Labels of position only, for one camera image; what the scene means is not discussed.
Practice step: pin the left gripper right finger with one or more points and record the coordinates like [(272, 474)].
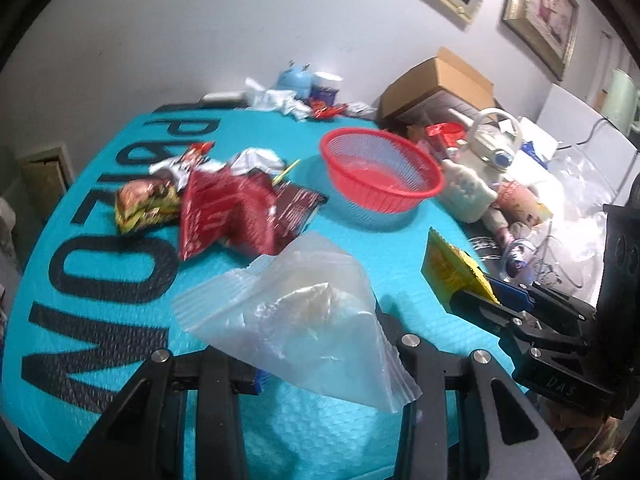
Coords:
[(422, 446)]

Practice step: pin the teal bubble mat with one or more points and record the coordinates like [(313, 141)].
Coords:
[(92, 305)]

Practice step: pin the clear zip plastic bag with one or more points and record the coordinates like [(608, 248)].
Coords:
[(306, 316)]

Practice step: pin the large red snack bag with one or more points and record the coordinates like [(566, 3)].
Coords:
[(239, 210)]

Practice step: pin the gold framed picture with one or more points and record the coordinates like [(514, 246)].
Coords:
[(548, 27)]

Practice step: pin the brown cardboard box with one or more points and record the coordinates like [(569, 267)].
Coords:
[(425, 94)]

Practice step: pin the red plastic basket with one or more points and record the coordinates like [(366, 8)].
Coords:
[(378, 170)]

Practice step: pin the red candy wrapper at back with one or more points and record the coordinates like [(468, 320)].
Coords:
[(323, 111)]

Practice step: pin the red box packet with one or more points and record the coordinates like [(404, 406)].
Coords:
[(445, 135)]

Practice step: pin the green electric kettle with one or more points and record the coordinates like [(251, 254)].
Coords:
[(621, 103)]

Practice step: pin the white crumpled wrapper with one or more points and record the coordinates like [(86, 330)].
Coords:
[(262, 159)]

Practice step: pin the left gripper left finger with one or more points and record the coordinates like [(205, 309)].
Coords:
[(220, 447)]

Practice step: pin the white crumpled tissue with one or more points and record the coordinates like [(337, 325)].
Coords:
[(269, 100)]

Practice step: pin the white red snack packet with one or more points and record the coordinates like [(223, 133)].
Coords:
[(178, 168)]

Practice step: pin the blue deer humidifier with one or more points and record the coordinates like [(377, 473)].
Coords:
[(296, 78)]

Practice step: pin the white flat device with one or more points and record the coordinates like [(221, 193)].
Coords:
[(225, 99)]

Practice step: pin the yellow lollipop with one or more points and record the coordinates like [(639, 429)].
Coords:
[(280, 177)]

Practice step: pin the yellow snack packet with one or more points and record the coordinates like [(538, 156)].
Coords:
[(448, 269)]

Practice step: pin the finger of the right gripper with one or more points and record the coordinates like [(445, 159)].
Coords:
[(491, 317), (545, 303)]

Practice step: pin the green nutrition cereal bag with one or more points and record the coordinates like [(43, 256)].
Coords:
[(142, 203)]

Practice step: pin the dark brown snack packet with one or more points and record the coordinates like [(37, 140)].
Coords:
[(295, 207)]

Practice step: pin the paper cup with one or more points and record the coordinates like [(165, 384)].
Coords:
[(519, 204)]

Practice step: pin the white lid jar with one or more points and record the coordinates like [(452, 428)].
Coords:
[(324, 87)]

